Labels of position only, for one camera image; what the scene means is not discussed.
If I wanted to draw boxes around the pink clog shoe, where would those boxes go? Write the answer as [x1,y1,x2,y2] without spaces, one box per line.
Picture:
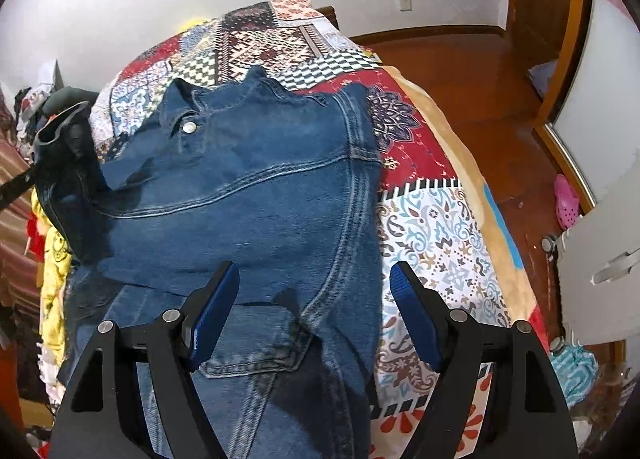
[552,174,581,230]

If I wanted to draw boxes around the wood-framed wardrobe door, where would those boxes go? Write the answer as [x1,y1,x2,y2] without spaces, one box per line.
[532,0,640,220]

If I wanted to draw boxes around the teal striped cloth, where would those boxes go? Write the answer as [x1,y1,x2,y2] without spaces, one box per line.
[549,343,599,406]

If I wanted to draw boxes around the blue denim jacket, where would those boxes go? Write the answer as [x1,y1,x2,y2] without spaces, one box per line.
[35,65,387,459]

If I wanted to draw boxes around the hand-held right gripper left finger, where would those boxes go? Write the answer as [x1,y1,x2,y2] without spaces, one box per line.
[52,261,240,459]

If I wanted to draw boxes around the yellow printed garment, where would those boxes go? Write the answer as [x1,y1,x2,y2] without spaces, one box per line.
[31,188,77,370]

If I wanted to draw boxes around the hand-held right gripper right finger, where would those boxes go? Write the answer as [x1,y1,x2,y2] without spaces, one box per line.
[389,261,581,459]

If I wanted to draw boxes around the white cabinet with handle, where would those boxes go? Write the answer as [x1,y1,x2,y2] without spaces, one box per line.
[556,194,640,346]

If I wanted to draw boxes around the colourful patchwork blanket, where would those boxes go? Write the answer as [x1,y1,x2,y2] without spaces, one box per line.
[90,0,551,459]

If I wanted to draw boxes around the red striped cloth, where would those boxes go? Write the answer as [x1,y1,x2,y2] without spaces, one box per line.
[0,129,42,312]

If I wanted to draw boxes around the pale paper sheet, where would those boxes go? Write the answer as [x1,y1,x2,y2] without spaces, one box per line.
[529,59,559,96]

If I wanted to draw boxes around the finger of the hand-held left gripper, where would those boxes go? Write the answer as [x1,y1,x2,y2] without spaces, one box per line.
[0,171,38,212]

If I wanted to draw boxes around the pile of mixed clothes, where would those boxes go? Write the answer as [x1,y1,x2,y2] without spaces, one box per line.
[11,59,101,162]

